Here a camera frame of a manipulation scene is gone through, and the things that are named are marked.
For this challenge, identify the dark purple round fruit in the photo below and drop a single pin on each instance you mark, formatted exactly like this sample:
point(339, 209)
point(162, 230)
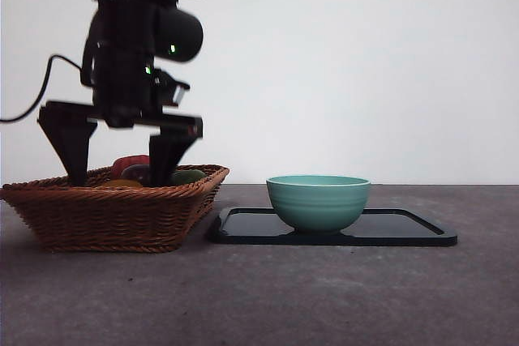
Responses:
point(138, 173)

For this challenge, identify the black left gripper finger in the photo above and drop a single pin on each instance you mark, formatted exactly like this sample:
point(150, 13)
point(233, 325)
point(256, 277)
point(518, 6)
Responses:
point(73, 143)
point(164, 155)

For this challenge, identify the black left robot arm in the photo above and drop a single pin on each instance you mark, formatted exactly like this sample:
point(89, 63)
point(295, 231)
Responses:
point(121, 18)

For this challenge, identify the green fruit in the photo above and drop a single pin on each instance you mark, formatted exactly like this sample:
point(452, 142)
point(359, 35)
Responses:
point(188, 177)

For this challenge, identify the teal ribbed bowl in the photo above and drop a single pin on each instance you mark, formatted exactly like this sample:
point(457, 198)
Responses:
point(320, 208)

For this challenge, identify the dark green rectangular tray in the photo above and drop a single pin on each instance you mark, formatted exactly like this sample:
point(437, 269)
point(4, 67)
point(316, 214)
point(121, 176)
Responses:
point(251, 228)

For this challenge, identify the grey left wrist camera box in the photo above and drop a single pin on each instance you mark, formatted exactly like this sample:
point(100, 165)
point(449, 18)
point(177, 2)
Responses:
point(170, 88)

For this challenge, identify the brown wicker basket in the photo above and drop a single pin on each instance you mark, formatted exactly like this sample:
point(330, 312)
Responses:
point(105, 220)

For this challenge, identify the red apple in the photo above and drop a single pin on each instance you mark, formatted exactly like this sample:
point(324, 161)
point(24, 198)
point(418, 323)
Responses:
point(129, 161)

